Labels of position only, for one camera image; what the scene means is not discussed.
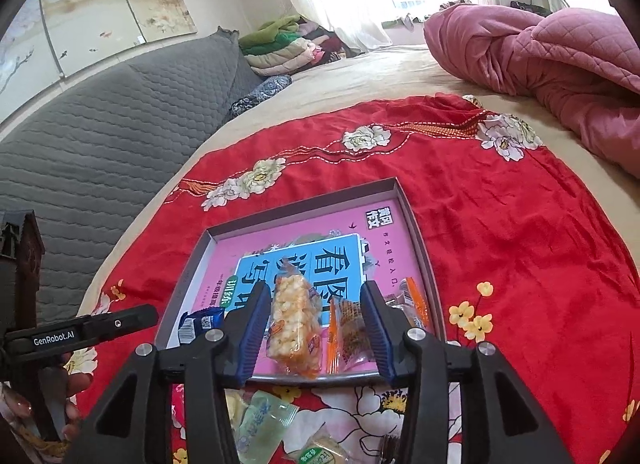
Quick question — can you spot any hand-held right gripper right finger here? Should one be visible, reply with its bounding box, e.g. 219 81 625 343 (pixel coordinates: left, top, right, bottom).
359 281 575 464

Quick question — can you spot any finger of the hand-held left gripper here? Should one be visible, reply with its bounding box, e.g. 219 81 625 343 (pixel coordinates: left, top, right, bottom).
80 305 160 342

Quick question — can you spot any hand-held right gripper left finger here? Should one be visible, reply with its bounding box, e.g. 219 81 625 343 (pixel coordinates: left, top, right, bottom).
64 283 272 464

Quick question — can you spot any orange snack packet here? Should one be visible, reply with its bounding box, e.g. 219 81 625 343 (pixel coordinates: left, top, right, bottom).
326 297 376 375
402 277 433 332

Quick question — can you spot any puffed rice bar packet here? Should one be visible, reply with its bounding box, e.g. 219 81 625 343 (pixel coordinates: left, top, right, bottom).
267 257 323 380

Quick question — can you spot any blue snack packet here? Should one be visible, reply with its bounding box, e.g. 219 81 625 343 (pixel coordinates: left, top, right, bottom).
177 308 226 345

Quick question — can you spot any pale green snack packet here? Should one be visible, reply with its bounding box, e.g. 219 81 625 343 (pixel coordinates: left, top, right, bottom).
235 390 298 464

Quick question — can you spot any grey box with pink print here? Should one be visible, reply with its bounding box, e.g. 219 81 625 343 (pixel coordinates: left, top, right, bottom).
154 177 447 387

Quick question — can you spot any round biscuit packet green label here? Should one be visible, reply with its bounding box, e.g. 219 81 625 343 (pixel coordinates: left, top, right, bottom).
285 436 351 464

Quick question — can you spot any person's left hand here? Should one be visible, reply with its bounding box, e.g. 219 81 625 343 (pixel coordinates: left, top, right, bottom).
0 369 93 460

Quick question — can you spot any dark wooden furniture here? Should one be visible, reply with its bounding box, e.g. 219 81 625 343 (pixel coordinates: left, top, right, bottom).
0 209 46 345

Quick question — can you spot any red floral cloth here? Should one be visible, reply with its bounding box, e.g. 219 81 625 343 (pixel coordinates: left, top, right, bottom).
75 92 640 464

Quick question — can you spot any grey quilted cover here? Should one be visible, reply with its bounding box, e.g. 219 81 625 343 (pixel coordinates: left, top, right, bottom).
0 27 263 325

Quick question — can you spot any dark blue patterned pillow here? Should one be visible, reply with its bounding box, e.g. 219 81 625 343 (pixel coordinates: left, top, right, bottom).
229 74 293 117

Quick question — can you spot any stack of folded clothes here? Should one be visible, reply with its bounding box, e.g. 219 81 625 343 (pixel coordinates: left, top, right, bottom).
239 13 351 76

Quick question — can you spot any pink quilt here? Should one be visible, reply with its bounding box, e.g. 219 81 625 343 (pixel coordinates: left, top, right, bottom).
424 2 640 175

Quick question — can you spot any black device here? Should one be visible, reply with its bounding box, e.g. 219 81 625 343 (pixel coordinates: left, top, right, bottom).
510 0 551 15

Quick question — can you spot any blossom wall painting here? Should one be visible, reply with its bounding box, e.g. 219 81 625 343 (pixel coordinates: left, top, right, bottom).
0 0 198 125

